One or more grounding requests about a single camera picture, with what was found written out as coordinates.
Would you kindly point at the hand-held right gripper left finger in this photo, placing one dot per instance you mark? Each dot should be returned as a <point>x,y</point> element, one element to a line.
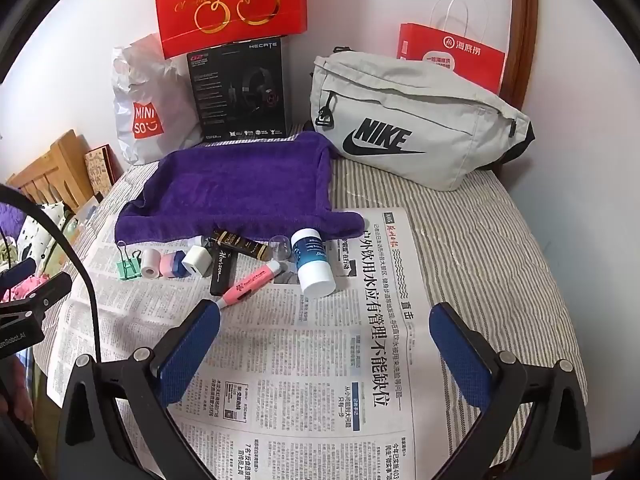
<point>190,355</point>

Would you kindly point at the grey waist bag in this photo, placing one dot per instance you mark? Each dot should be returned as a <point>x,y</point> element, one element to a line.
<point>425,130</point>

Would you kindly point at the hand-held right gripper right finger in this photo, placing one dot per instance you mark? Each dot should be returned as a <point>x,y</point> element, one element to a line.
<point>457,355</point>

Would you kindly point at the blue and white pill bottle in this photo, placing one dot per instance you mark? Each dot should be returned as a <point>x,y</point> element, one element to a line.
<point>312,265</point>

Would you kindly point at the white spotted cloth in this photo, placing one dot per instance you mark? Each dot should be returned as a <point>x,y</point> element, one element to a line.
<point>42,230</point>

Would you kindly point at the clear plastic cap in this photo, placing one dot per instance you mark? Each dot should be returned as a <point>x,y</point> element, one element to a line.
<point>280,247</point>

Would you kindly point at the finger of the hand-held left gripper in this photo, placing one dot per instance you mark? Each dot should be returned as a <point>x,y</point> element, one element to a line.
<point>45,292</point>
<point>17,272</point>

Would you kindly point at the dark brown gold tube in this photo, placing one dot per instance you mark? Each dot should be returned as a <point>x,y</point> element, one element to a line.
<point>240,243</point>

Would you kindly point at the pink flashlight earpick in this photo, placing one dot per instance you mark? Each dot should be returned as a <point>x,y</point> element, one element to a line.
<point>250,282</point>

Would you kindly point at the brown wooden frame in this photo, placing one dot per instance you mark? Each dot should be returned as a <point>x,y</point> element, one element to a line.
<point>522,35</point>

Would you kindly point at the green plush toy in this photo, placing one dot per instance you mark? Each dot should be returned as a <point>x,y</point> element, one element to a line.
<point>5,252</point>

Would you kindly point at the red gift bag gold print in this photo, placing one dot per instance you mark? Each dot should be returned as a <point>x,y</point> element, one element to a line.
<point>175,20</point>

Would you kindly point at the wooden headboard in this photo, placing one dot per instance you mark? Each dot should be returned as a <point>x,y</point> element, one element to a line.
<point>55,165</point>

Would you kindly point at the green binder clip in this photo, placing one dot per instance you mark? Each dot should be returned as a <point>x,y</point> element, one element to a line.
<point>129,268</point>

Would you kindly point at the white plastic shopping bag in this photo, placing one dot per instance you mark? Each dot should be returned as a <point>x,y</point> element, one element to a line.
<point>150,85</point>

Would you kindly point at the black headphone box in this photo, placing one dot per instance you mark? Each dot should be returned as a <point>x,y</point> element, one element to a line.
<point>225,90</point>

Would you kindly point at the white charger plug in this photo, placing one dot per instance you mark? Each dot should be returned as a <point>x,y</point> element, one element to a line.
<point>196,261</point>

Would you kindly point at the newspaper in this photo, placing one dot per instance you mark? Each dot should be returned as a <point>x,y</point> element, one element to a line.
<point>300,360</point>

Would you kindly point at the brown patterned box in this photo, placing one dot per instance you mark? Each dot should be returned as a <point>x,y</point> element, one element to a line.
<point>100,167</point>

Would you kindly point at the black lighter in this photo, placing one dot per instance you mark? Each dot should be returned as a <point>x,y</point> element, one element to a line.
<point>222,270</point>

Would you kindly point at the purple plush toy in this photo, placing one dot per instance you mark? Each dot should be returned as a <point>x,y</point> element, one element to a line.
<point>10,222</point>

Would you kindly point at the pink and blue eraser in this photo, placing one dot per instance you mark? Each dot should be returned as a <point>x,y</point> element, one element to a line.
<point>172,263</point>

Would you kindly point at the purple towel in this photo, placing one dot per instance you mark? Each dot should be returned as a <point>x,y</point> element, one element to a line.
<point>240,185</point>

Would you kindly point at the white tape roll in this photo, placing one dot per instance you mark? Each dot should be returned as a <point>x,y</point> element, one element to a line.
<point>151,262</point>

